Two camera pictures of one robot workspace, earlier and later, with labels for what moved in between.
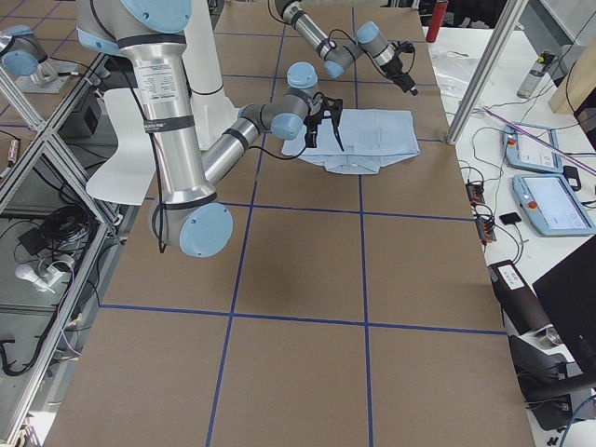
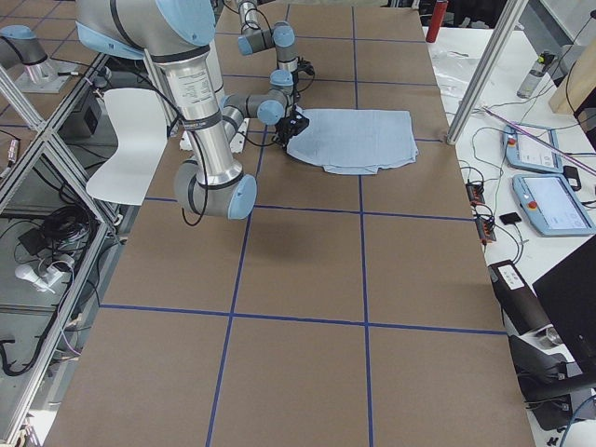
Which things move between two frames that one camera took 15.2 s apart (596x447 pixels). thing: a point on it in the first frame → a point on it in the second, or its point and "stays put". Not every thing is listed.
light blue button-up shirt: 358,142 stays put
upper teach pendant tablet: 521,151 stays put
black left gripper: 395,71 → 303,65
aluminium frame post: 487,70 stays put
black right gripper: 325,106 → 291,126
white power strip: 42,280 stays put
